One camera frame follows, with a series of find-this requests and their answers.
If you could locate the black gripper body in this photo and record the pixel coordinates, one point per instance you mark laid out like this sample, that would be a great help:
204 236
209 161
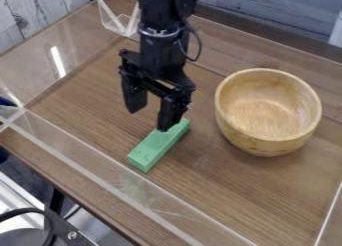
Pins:
158 62

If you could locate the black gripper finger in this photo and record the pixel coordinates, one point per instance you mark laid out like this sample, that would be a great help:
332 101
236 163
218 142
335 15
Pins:
174 106
134 92

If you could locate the green rectangular block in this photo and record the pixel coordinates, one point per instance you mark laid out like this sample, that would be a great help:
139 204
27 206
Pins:
156 145

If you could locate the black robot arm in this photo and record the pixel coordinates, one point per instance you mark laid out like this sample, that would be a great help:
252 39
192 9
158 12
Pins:
165 14

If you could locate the brown wooden bowl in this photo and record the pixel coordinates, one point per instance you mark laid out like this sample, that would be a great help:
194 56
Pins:
268 111

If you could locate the black table leg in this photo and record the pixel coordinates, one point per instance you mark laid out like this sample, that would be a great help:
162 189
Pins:
57 201

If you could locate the clear acrylic corner bracket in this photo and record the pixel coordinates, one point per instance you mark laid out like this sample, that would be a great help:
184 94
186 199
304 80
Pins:
121 24

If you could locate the clear acrylic tray wall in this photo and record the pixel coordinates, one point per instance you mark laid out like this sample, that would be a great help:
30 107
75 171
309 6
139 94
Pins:
209 195

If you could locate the black metal table bracket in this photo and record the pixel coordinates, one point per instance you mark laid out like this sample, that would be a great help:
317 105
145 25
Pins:
63 234

